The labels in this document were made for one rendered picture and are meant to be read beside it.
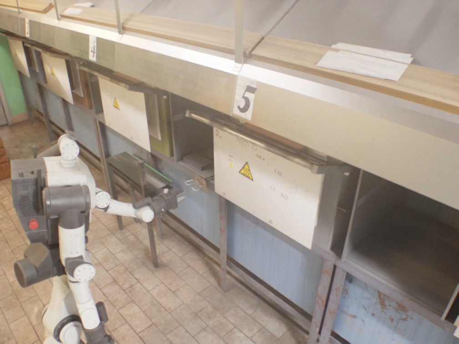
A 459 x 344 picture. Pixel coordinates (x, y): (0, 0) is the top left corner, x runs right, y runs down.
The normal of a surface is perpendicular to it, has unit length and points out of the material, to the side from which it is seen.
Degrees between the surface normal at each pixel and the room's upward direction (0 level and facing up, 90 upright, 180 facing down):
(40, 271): 90
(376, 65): 27
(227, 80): 80
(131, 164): 0
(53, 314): 47
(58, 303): 61
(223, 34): 33
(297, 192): 90
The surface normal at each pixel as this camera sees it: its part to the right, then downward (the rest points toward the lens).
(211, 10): -0.40, -0.53
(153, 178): 0.00, -0.86
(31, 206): 0.49, 0.37
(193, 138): 0.69, 0.37
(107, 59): -0.72, 0.19
